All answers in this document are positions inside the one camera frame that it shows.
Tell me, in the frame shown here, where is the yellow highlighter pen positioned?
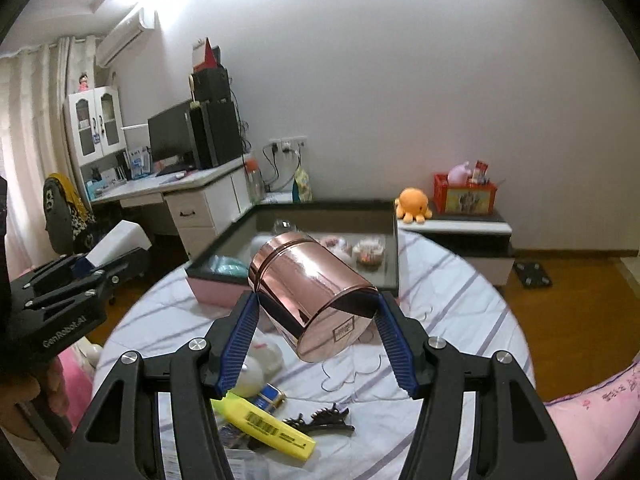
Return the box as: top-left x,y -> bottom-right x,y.
210,392 -> 316,462

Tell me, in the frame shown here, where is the white round compact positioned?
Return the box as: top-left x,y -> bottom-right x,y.
231,330 -> 283,398

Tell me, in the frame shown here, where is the rose gold metal canister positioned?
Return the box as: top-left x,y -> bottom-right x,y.
248,232 -> 380,363

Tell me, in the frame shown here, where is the office chair with clothes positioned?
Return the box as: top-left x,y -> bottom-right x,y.
42,174 -> 101,255

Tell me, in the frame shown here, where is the pink pillow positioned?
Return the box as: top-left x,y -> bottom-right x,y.
546,363 -> 639,479

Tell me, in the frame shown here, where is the blue gold small box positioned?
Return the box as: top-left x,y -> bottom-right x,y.
250,384 -> 286,414

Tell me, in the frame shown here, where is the white striped quilt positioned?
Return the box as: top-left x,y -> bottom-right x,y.
92,228 -> 535,480

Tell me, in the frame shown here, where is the black bathroom scale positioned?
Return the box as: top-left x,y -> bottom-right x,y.
513,260 -> 552,289

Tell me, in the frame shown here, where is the white desk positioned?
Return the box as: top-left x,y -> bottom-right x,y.
91,157 -> 252,258

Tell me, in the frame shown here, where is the white glass-door cabinet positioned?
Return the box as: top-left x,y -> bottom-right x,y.
65,87 -> 126,167

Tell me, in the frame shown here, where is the black hair claw clip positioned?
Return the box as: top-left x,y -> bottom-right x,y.
283,404 -> 355,436

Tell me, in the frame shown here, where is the black computer monitor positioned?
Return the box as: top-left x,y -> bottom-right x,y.
148,101 -> 192,162

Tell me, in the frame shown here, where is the white bedside table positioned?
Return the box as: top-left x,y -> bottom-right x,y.
398,211 -> 514,287

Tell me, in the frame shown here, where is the orange lid bottle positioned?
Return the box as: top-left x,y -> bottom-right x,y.
244,157 -> 266,204

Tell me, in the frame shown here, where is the black computer tower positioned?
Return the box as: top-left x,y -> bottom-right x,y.
188,101 -> 244,170

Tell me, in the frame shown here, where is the red storage basket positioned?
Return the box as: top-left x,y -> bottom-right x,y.
434,160 -> 498,216

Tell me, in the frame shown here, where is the pink black storage box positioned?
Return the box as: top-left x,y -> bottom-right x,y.
186,200 -> 399,308

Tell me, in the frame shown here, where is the orange octopus plush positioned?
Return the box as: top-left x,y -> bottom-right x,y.
395,188 -> 433,224

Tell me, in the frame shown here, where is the white air conditioner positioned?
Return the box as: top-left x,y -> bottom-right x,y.
96,8 -> 156,68

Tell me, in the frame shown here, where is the black speaker box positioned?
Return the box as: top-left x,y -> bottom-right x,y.
192,66 -> 231,102

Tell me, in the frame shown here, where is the wall power socket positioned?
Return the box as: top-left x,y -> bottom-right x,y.
268,136 -> 308,154

